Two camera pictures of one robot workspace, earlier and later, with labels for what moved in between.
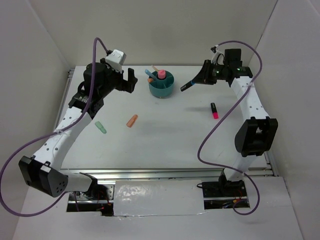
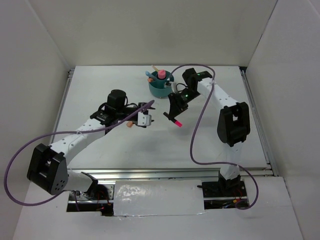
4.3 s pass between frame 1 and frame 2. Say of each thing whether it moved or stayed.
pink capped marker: stayed
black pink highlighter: moved
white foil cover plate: stayed
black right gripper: moved
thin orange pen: stayed
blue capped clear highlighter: stayed
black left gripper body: moved
